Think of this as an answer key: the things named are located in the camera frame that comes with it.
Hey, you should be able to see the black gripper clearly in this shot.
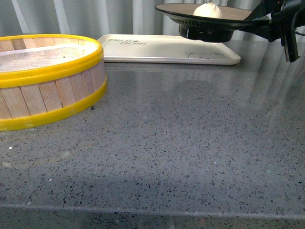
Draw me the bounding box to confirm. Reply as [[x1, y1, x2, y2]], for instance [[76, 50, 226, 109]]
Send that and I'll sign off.
[[234, 0, 305, 62]]

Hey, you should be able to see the white steamed bun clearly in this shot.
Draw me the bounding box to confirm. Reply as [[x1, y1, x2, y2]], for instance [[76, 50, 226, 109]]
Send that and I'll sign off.
[[193, 2, 223, 19]]

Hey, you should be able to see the tan plate with black rim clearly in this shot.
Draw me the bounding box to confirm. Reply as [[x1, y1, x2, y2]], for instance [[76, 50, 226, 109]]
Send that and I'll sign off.
[[155, 3, 254, 42]]

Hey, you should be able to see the cream rectangular serving tray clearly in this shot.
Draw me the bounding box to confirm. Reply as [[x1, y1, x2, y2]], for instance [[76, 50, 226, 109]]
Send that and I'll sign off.
[[98, 34, 241, 65]]

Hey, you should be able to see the grey pleated curtain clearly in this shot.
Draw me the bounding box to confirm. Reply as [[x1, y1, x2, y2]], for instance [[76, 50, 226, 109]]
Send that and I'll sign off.
[[0, 0, 305, 41]]

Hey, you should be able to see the yellow rimmed bamboo steamer basket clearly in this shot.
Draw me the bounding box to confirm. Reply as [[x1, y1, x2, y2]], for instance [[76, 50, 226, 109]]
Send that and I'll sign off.
[[0, 34, 107, 131]]

